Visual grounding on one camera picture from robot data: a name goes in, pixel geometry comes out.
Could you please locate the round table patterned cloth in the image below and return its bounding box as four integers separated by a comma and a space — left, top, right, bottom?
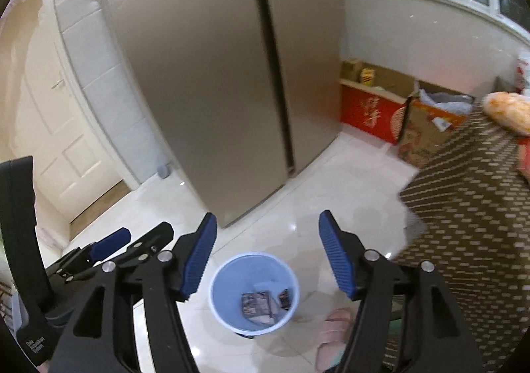
381, 108, 530, 373

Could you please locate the light blue plastic bin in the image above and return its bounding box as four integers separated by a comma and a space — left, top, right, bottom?
208, 252, 299, 336

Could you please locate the red cardboard box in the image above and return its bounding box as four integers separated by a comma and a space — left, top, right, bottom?
340, 59, 419, 145

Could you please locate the grey plastic bag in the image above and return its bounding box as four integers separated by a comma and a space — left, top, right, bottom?
418, 87, 475, 113

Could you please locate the champagne double-door refrigerator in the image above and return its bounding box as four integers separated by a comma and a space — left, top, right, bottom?
93, 0, 346, 229

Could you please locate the brown printed cardboard box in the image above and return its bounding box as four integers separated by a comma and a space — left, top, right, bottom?
398, 81, 475, 169

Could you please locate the orange snack bag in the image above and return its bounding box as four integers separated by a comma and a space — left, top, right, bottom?
484, 92, 530, 137

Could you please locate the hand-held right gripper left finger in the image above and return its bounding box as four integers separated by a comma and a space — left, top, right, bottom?
54, 212, 219, 373

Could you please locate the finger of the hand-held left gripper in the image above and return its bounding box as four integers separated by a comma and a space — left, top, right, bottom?
45, 226, 132, 283
116, 221, 174, 270

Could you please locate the pink slipper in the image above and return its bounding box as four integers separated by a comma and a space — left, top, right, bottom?
325, 309, 354, 341
317, 332, 346, 371

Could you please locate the white panelled door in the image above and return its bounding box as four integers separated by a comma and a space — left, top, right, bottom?
8, 0, 125, 225

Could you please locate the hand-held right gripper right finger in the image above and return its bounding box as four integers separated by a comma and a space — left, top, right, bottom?
318, 210, 485, 373

